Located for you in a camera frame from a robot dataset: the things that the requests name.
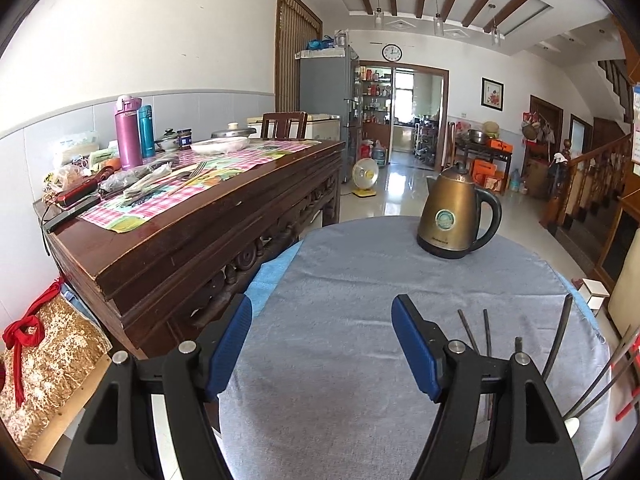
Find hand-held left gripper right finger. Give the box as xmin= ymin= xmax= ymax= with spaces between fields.
xmin=391 ymin=294 xmax=583 ymax=480

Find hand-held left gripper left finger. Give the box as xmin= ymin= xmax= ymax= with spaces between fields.
xmin=60 ymin=294 xmax=253 ymax=480

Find blue undercloth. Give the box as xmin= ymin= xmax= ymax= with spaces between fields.
xmin=243 ymin=245 xmax=608 ymax=346

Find grey tablecloth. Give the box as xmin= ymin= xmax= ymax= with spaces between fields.
xmin=218 ymin=215 xmax=616 ymax=480

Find carved wooden sideboard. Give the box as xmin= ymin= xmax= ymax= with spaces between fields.
xmin=32 ymin=140 xmax=347 ymax=361

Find bronze electric kettle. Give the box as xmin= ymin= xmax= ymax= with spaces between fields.
xmin=416 ymin=161 xmax=502 ymax=260

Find pink checkered runner cloth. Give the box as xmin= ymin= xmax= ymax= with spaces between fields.
xmin=80 ymin=140 xmax=323 ymax=234

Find yellow electric fan heater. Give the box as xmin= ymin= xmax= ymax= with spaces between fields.
xmin=350 ymin=157 xmax=379 ymax=197

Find straw sack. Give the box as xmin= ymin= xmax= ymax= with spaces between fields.
xmin=0 ymin=290 xmax=113 ymax=453

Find orange cardboard boxes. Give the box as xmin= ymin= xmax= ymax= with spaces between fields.
xmin=472 ymin=159 xmax=508 ymax=193

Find small white stool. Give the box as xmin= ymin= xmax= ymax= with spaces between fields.
xmin=580 ymin=277 xmax=611 ymax=311

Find white shallow bowl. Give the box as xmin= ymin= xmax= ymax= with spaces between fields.
xmin=191 ymin=136 xmax=251 ymax=156

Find dark wooden side table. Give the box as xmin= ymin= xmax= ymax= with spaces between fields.
xmin=452 ymin=137 xmax=513 ymax=191

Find black flat remote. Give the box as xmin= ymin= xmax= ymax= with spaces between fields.
xmin=42 ymin=195 xmax=103 ymax=233

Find red ribbon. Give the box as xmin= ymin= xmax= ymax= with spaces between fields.
xmin=2 ymin=282 xmax=66 ymax=408

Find metal pan with lid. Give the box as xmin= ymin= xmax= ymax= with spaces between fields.
xmin=210 ymin=122 xmax=258 ymax=140

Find red pouch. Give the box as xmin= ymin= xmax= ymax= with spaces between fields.
xmin=55 ymin=177 xmax=98 ymax=206

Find cream leather armchair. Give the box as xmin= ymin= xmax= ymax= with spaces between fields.
xmin=607 ymin=225 xmax=640 ymax=341

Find red plastic child chair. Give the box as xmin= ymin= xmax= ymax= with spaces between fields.
xmin=616 ymin=335 xmax=640 ymax=421

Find dark wooden chair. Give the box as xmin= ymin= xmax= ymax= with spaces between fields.
xmin=261 ymin=111 xmax=308 ymax=141

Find teal thermos bottle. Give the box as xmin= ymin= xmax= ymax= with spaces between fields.
xmin=137 ymin=105 xmax=156 ymax=158

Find pink thermos bottle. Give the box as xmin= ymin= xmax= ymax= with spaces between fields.
xmin=115 ymin=95 xmax=143 ymax=171

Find white chest freezer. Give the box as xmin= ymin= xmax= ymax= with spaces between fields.
xmin=247 ymin=114 xmax=342 ymax=143

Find wooden stair railing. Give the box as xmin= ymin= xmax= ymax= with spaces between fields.
xmin=540 ymin=132 xmax=633 ymax=226

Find white plastic bag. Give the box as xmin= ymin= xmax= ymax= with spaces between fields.
xmin=52 ymin=130 xmax=101 ymax=166

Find grey refrigerator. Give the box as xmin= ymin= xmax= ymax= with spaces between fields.
xmin=295 ymin=45 xmax=361 ymax=183

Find brown window blind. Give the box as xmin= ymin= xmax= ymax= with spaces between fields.
xmin=274 ymin=0 xmax=323 ymax=113

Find framed wall picture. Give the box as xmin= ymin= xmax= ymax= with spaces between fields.
xmin=481 ymin=77 xmax=506 ymax=111

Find pink wall calendar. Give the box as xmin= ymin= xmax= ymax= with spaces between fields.
xmin=631 ymin=85 xmax=640 ymax=163

